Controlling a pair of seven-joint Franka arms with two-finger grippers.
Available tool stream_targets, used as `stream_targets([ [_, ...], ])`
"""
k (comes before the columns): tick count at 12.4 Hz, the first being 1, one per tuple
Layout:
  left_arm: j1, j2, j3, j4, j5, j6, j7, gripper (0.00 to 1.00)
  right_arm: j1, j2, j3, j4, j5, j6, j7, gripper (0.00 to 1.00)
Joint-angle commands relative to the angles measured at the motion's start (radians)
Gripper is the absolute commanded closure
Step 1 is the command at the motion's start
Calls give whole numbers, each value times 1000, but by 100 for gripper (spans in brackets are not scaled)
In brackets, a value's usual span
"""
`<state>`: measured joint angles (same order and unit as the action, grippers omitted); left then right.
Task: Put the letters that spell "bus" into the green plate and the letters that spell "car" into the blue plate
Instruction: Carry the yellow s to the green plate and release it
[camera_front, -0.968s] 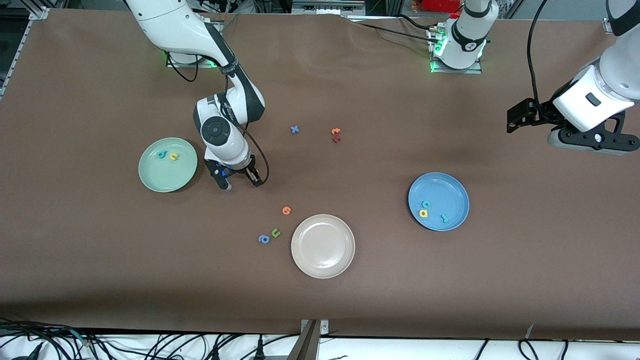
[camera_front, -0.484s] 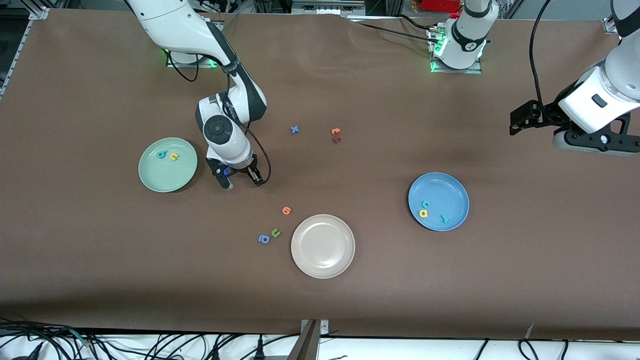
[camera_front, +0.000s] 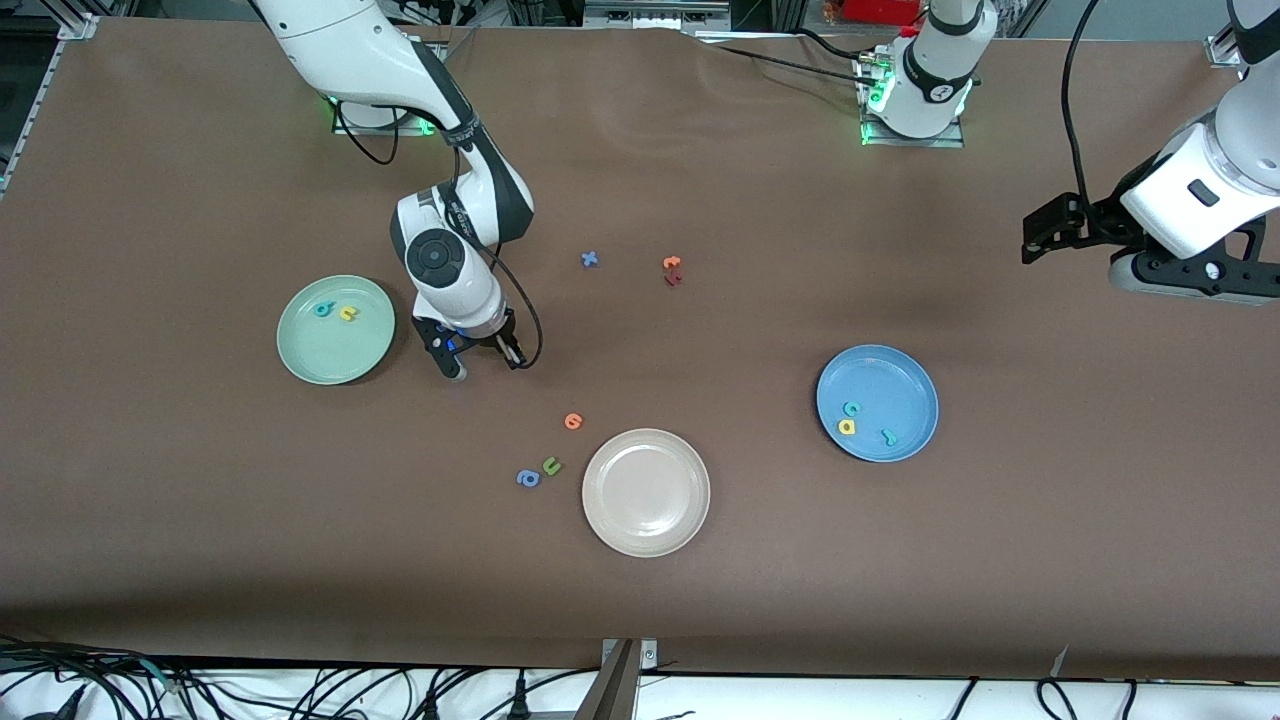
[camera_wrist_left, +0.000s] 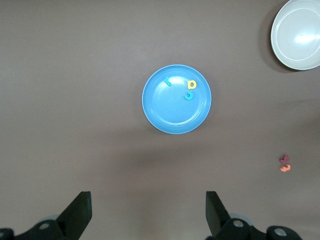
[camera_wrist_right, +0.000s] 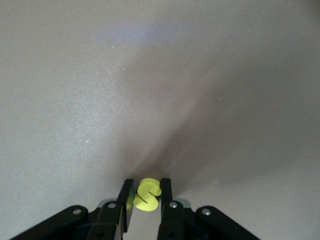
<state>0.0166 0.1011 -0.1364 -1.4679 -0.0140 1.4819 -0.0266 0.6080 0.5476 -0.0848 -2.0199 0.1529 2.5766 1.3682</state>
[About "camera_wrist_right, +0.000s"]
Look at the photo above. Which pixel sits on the yellow foam letter s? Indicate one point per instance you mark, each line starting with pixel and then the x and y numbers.
pixel 147 205

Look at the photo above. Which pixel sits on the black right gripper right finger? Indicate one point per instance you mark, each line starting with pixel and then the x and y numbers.
pixel 180 222

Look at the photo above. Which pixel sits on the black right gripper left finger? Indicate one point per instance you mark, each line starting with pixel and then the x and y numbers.
pixel 100 222

